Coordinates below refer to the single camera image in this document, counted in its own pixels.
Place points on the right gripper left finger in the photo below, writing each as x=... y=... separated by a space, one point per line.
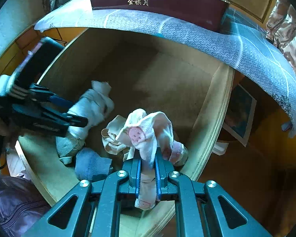
x=92 y=208

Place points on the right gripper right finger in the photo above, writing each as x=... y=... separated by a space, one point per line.
x=202 y=209

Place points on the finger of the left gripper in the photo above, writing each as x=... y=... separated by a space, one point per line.
x=42 y=94
x=39 y=118

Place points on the white sheer sock bundle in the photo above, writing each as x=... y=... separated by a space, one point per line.
x=95 y=105

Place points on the white pink cartoon sock bundle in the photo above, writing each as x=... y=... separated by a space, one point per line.
x=146 y=133

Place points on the pale green ribbed sock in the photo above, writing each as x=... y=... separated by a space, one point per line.
x=67 y=147

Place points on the light blue sock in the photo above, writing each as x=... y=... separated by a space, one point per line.
x=90 y=166

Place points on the cream yellow sock bundle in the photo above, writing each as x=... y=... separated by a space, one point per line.
x=183 y=156

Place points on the peach sock bundle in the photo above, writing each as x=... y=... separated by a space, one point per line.
x=109 y=134

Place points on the dark purple puffer jacket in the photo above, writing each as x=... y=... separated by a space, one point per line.
x=21 y=205

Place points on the open wooden drawer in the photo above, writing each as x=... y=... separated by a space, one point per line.
x=144 y=71

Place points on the blue patterned tablecloth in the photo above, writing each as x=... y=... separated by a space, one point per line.
x=241 y=43

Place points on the dark red metal tin box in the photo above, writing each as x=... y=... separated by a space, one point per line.
x=208 y=14

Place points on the brown floral curtain right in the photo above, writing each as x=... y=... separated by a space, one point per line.
x=281 y=30

